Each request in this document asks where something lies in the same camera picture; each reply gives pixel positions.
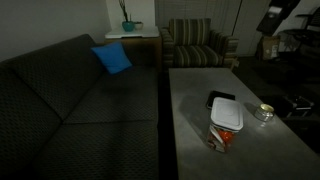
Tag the wooden side table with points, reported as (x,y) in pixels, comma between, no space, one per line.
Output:
(142,51)

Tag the cardboard box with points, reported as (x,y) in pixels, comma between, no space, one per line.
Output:
(267,48)

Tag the small white pot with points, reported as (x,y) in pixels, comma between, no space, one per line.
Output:
(138,25)

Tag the striped armchair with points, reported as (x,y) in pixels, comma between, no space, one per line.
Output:
(191,43)

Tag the white container lid with button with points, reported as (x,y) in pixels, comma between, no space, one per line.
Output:
(227,114)

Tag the blue cushion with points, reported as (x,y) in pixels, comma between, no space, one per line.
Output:
(113,57)

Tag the clear container with snacks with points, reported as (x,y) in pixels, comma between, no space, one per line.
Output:
(219,138)

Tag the dark grey sofa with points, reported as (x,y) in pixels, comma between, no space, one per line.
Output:
(63,116)

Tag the teal plant pot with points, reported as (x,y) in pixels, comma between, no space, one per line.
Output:
(128,26)

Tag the candle in glass jar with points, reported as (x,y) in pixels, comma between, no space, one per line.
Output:
(264,112)

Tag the white tray on side table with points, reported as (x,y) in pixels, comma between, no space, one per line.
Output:
(145,32)

